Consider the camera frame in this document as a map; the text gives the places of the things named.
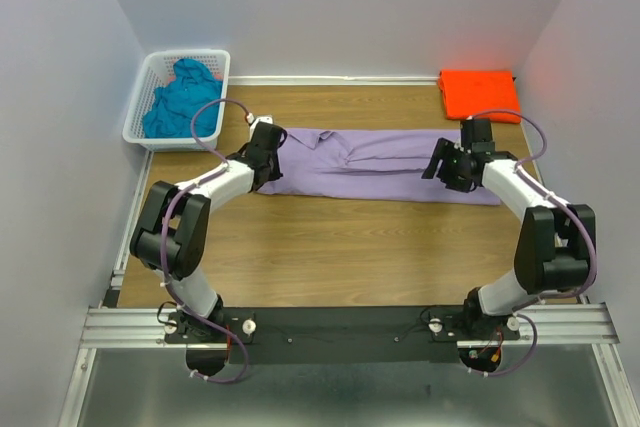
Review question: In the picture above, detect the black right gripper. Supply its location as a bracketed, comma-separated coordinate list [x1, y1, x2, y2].
[420, 137, 473, 194]

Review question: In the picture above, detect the purple t shirt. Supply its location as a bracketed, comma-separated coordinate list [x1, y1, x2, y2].
[258, 128, 500, 206]

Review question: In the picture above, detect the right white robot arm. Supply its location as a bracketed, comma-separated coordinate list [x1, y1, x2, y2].
[422, 116, 597, 339]

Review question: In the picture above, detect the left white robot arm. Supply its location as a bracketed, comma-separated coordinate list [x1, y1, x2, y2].
[130, 117, 288, 342]

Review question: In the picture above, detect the folded orange t shirt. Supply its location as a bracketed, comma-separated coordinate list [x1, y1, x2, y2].
[437, 70, 521, 124]

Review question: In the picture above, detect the teal t shirt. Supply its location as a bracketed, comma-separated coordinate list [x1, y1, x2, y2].
[143, 58, 223, 138]

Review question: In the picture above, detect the white plastic laundry basket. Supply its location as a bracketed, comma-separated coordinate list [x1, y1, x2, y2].
[122, 48, 231, 152]

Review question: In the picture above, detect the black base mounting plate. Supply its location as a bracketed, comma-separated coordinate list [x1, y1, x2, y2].
[164, 305, 520, 365]

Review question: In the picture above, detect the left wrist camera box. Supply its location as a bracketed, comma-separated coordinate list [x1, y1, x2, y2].
[249, 115, 273, 128]

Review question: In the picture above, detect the aluminium rail frame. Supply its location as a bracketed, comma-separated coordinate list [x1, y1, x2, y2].
[57, 301, 640, 427]

